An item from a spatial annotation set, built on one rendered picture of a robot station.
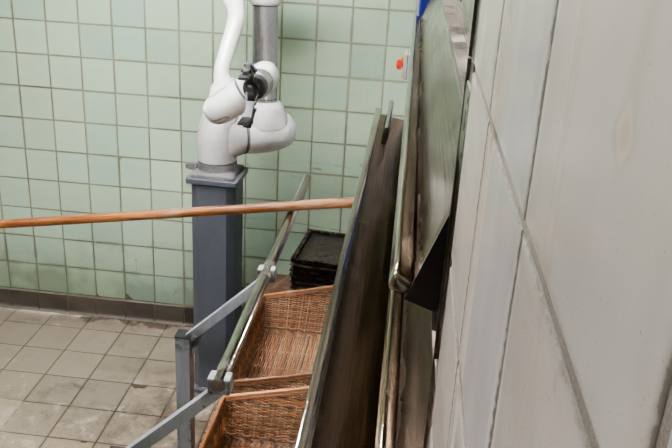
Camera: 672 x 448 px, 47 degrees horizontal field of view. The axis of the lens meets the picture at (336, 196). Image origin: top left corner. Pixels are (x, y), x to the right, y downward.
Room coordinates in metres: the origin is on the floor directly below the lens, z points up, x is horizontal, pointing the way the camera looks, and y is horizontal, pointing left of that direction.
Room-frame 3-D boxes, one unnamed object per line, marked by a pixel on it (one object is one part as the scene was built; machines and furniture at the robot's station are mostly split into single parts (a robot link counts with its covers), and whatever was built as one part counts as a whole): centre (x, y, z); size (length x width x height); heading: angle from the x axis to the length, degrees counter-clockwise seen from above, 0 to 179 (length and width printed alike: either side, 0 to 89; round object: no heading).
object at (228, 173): (2.91, 0.50, 1.03); 0.22 x 0.18 x 0.06; 84
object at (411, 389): (1.51, -0.18, 1.54); 1.79 x 0.11 x 0.19; 175
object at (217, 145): (2.92, 0.47, 1.17); 0.18 x 0.16 x 0.22; 115
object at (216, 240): (2.91, 0.48, 0.50); 0.21 x 0.21 x 1.00; 84
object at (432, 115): (1.51, -0.18, 1.80); 1.79 x 0.11 x 0.19; 175
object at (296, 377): (2.11, 0.04, 0.72); 0.56 x 0.49 x 0.28; 174
